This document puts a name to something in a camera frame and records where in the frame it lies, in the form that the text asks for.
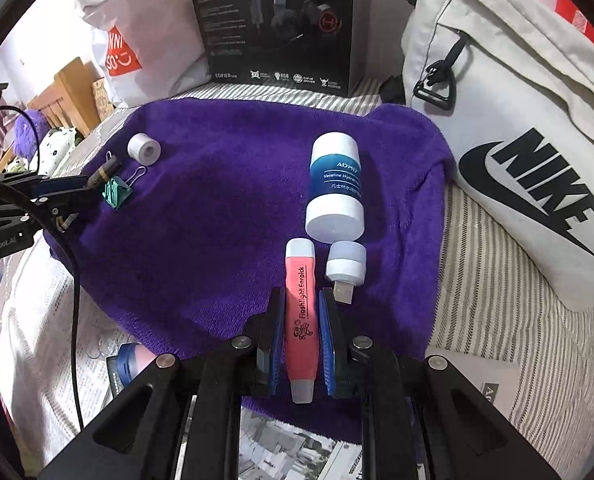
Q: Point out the white spotted cloth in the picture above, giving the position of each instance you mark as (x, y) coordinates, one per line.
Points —
(57, 145)

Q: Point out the newspaper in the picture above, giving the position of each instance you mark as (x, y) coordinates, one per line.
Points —
(37, 360)

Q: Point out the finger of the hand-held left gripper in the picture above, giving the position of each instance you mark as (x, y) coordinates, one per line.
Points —
(62, 185)
(57, 212)

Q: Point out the white plug-in night light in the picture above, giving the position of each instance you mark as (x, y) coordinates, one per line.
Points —
(346, 260)

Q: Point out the brown patterned box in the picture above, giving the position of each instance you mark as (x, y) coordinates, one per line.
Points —
(102, 97)

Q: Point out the white tape roll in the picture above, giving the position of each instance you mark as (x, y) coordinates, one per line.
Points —
(137, 147)

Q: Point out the green binder clip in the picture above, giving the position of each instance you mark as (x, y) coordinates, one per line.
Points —
(114, 195)

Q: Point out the wooden headboard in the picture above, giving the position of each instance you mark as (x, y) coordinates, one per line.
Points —
(72, 95)

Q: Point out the grey waist bag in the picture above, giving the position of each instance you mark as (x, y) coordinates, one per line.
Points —
(502, 100)

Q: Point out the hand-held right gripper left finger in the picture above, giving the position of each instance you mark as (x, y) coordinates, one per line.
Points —
(275, 340)

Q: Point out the pink blue round case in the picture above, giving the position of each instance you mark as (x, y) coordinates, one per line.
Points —
(133, 360)

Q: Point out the white plastic shopping bag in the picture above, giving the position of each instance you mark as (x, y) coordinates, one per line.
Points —
(152, 20)

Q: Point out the small brown bottle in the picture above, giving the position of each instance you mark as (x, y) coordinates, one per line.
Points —
(108, 167)

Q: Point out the black headset box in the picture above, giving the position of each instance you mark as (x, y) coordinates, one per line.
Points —
(237, 35)

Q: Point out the white jar blue label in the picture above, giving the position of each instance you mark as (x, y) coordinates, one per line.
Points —
(334, 185)

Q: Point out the pink flashlight earpick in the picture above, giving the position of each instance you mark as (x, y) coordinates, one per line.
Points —
(302, 310)

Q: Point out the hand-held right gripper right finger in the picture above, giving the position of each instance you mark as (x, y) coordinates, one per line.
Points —
(327, 345)

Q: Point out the purple plush toy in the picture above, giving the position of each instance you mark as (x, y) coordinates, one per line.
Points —
(29, 132)

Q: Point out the purple towel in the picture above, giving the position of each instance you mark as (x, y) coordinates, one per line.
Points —
(217, 240)

